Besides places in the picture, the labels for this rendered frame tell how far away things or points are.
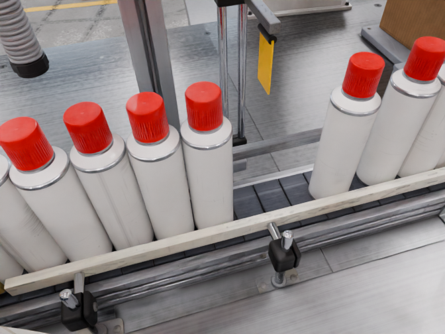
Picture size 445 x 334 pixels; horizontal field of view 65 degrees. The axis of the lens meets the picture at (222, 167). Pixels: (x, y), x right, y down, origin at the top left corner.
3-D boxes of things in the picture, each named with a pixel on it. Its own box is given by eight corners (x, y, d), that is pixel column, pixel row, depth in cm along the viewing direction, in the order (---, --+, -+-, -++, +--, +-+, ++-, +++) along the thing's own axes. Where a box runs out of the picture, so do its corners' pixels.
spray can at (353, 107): (318, 211, 47) (357, 79, 32) (301, 182, 50) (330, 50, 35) (353, 201, 48) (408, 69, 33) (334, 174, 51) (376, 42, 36)
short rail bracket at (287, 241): (271, 296, 44) (280, 248, 36) (263, 275, 46) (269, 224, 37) (295, 289, 45) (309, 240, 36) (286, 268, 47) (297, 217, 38)
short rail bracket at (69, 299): (87, 350, 41) (46, 313, 32) (87, 299, 45) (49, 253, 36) (116, 342, 41) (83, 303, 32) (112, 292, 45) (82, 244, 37)
